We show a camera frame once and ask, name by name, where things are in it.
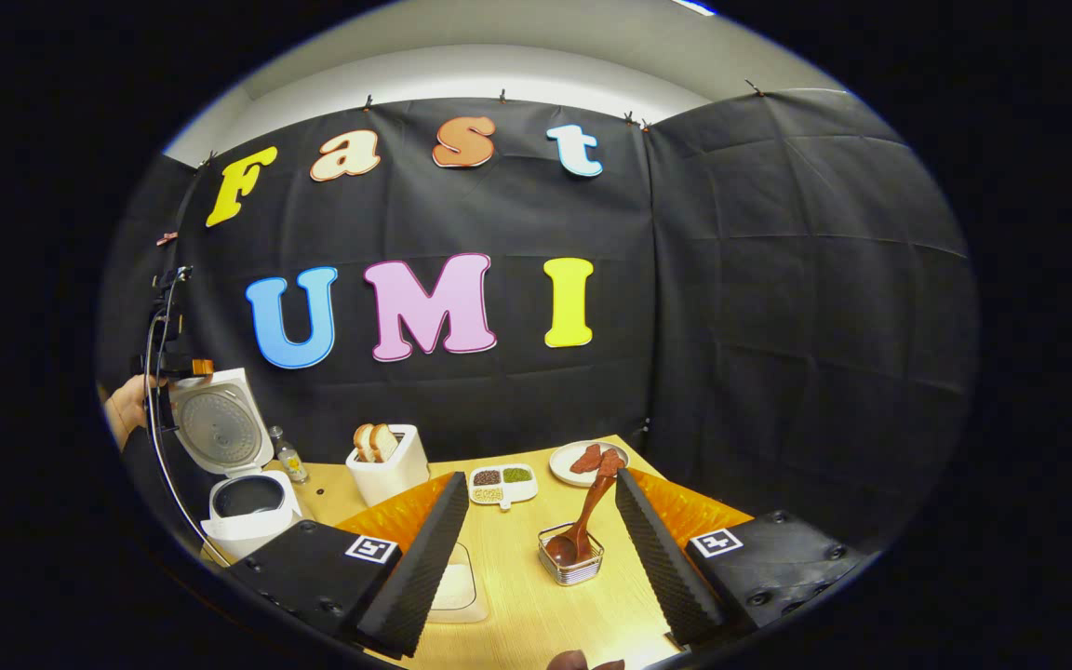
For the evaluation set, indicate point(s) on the white divided grain dish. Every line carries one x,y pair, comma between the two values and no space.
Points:
503,486

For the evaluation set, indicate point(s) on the white rice cooker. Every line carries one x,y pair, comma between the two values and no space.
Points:
247,526

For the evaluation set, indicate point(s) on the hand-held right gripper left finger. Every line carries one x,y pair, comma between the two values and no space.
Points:
415,577

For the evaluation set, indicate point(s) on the toasted bread slice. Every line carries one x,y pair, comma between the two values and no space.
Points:
385,442
364,445

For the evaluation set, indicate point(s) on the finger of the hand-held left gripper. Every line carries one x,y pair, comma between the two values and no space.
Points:
202,368

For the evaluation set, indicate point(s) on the red sausage slice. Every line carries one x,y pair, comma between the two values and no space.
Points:
585,459
612,459

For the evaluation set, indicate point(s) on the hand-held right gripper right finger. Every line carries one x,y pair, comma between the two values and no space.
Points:
662,568

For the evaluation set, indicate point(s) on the white toaster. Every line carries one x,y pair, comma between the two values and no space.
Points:
396,479

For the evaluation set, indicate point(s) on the round white plate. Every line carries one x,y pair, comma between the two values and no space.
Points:
562,465

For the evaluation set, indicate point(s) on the clear box of rice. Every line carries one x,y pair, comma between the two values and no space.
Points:
457,591

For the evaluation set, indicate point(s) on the brown wooden spoon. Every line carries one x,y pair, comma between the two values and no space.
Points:
587,516

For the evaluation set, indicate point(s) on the small glass bottle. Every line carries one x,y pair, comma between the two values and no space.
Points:
289,458

